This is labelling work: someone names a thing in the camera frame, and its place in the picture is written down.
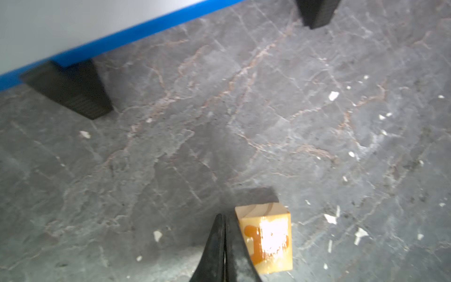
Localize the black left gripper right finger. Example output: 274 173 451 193
225 214 262 282

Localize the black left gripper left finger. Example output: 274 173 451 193
189 214 226 282

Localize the wooden block orange E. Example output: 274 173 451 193
235 202 293 274

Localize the whiteboard with blue frame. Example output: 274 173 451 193
0 0 342 121

